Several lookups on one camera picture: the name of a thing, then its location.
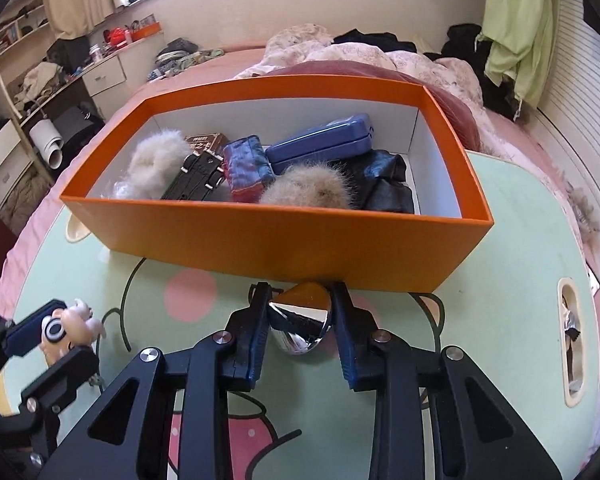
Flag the cartoon figure keychain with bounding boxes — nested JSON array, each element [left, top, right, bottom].
[[40, 298, 106, 367]]

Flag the small round mirror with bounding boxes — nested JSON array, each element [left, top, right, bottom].
[[268, 282, 332, 356]]

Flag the blue red fabric pouch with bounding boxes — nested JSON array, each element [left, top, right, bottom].
[[222, 136, 276, 203]]

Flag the upside-down toy car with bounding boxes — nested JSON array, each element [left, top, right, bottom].
[[162, 150, 224, 202]]

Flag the tan fluffy scrunchie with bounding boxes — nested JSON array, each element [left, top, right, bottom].
[[259, 164, 354, 209]]

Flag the white fluffy scrunchie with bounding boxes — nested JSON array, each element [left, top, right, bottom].
[[110, 130, 193, 200]]

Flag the brown card box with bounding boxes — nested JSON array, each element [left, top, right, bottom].
[[186, 132, 228, 155]]

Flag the blue tin case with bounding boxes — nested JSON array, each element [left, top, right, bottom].
[[265, 114, 374, 174]]

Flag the cartoon lap desk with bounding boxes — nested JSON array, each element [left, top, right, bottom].
[[2, 154, 600, 479]]

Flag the orange cardboard box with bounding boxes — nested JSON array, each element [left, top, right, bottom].
[[61, 75, 493, 292]]

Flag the white paper roll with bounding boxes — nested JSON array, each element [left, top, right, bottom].
[[29, 118, 64, 170]]

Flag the white drawer cabinet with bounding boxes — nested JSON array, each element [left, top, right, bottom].
[[82, 34, 166, 122]]

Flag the folded clothes on bed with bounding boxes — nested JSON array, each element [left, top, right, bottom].
[[147, 38, 225, 81]]

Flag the floral pink quilt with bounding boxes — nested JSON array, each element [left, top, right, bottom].
[[237, 23, 483, 107]]

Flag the black clothes pile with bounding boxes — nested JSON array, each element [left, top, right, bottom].
[[332, 28, 417, 53]]

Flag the green hanging garment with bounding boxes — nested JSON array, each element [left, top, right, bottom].
[[478, 0, 554, 107]]

